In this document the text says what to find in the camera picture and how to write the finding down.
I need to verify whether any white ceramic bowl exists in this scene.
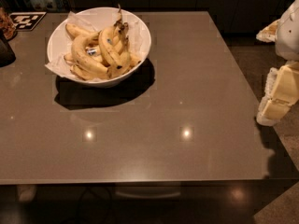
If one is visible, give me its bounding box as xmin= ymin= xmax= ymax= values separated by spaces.
xmin=46 ymin=7 xmax=152 ymax=89

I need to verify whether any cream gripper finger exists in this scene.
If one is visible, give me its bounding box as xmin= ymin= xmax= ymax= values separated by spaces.
xmin=256 ymin=61 xmax=299 ymax=126
xmin=256 ymin=20 xmax=278 ymax=43

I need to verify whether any brown patterned jar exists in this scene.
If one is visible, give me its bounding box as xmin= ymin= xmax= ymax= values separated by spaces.
xmin=0 ymin=7 xmax=17 ymax=40

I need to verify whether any spotted yellow banana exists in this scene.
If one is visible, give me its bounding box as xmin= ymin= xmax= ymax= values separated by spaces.
xmin=98 ymin=26 xmax=122 ymax=67

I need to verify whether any yellow banana at bowl front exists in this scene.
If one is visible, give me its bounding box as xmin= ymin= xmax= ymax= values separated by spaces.
xmin=70 ymin=64 xmax=108 ymax=80

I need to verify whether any large curved yellow banana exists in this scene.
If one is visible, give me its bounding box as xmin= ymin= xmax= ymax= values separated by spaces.
xmin=71 ymin=33 xmax=107 ymax=78

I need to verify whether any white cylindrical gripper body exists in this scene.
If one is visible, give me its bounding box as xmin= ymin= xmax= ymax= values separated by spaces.
xmin=275 ymin=0 xmax=299 ymax=61

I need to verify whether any yellow banana bunch right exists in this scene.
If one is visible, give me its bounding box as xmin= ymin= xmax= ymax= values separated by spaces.
xmin=108 ymin=8 xmax=141 ymax=78

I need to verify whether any yellow banana at back left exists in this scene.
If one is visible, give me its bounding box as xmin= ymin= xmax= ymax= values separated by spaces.
xmin=65 ymin=23 xmax=98 ymax=46

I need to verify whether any black white fiducial marker card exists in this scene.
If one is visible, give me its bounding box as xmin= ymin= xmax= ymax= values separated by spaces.
xmin=9 ymin=12 xmax=46 ymax=31

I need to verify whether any dark container at left edge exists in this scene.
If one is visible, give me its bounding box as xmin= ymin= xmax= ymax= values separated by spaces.
xmin=0 ymin=30 xmax=16 ymax=67

